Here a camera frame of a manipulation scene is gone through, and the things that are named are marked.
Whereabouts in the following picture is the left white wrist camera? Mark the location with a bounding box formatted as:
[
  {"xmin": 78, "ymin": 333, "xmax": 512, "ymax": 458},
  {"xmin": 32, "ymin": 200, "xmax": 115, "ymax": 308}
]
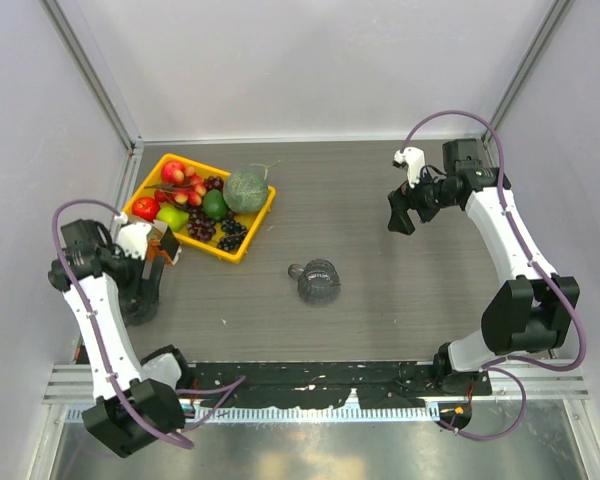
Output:
[{"xmin": 113, "ymin": 212, "xmax": 153, "ymax": 260}]

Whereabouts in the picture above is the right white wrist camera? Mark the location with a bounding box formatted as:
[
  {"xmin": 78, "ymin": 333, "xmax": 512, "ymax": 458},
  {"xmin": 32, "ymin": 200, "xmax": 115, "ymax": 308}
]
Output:
[{"xmin": 392, "ymin": 147, "xmax": 426, "ymax": 188}]

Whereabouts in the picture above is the green netted melon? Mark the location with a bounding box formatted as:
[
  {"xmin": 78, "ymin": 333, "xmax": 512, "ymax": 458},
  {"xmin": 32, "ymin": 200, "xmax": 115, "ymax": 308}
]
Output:
[{"xmin": 223, "ymin": 163, "xmax": 276, "ymax": 214}]

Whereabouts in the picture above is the white slotted cable duct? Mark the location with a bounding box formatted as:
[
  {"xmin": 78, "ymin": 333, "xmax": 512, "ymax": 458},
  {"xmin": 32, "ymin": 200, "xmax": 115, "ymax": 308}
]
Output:
[{"xmin": 65, "ymin": 402, "xmax": 441, "ymax": 424}]

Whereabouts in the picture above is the clear glass coffee server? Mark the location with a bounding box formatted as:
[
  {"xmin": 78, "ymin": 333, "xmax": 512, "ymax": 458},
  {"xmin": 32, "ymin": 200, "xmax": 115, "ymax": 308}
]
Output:
[{"xmin": 287, "ymin": 259, "xmax": 341, "ymax": 306}]

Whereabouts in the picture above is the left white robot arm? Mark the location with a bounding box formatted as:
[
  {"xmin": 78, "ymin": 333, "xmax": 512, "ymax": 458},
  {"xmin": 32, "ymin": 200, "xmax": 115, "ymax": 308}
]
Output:
[{"xmin": 48, "ymin": 220, "xmax": 194, "ymax": 458}]

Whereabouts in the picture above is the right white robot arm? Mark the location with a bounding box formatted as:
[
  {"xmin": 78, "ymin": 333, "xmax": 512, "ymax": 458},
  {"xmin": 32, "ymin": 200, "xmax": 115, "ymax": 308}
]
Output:
[{"xmin": 388, "ymin": 139, "xmax": 580, "ymax": 394}]

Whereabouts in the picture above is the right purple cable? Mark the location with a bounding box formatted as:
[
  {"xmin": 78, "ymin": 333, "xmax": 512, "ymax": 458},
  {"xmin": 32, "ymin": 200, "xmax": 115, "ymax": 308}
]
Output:
[{"xmin": 402, "ymin": 109, "xmax": 589, "ymax": 442}]

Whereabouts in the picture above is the green pear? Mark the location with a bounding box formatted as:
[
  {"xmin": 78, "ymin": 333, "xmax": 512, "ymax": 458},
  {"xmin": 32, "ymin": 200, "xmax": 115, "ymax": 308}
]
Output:
[{"xmin": 156, "ymin": 206, "xmax": 189, "ymax": 233}]

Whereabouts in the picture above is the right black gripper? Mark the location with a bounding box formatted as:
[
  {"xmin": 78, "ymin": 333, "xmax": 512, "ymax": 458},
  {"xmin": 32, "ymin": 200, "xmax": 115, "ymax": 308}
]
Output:
[{"xmin": 388, "ymin": 163, "xmax": 458, "ymax": 235}]

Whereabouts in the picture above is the red cherry bunch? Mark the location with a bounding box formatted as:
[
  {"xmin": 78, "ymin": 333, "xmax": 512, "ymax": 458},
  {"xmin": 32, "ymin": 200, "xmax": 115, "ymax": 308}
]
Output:
[{"xmin": 154, "ymin": 165, "xmax": 207, "ymax": 208}]

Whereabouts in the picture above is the yellow plastic fruit tray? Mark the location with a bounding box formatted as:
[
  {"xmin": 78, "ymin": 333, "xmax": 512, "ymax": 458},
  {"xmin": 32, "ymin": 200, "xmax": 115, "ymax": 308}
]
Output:
[{"xmin": 124, "ymin": 153, "xmax": 276, "ymax": 264}]

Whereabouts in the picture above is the orange coffee filter box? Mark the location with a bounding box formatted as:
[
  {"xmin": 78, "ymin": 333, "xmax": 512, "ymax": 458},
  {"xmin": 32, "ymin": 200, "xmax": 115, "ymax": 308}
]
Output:
[{"xmin": 145, "ymin": 221, "xmax": 182, "ymax": 266}]

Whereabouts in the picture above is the black grape bunch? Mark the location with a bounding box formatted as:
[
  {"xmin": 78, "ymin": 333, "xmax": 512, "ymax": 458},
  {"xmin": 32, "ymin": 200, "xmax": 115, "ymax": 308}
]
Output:
[{"xmin": 217, "ymin": 210, "xmax": 248, "ymax": 252}]

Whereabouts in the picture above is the dark red grape bunch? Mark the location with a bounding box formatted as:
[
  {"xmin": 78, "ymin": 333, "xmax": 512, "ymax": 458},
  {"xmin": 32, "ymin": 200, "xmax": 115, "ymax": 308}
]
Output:
[{"xmin": 188, "ymin": 177, "xmax": 224, "ymax": 242}]

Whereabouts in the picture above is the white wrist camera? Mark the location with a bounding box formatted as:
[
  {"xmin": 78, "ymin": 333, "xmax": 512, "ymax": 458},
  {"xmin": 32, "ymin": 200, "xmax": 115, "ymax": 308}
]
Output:
[
  {"xmin": 113, "ymin": 212, "xmax": 153, "ymax": 260},
  {"xmin": 392, "ymin": 147, "xmax": 426, "ymax": 188}
]

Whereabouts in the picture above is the aluminium frame rail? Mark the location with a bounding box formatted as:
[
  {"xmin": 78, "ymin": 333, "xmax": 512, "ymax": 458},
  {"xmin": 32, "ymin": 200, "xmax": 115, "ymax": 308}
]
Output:
[{"xmin": 43, "ymin": 362, "xmax": 590, "ymax": 405}]

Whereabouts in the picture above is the red apple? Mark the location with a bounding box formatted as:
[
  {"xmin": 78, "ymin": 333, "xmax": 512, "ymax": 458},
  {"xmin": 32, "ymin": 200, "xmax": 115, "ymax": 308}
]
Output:
[
  {"xmin": 131, "ymin": 196, "xmax": 161, "ymax": 222},
  {"xmin": 161, "ymin": 161, "xmax": 185, "ymax": 185}
]

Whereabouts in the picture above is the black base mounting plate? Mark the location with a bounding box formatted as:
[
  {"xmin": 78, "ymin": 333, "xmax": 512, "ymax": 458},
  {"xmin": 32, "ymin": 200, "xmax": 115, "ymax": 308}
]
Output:
[{"xmin": 177, "ymin": 361, "xmax": 492, "ymax": 410}]

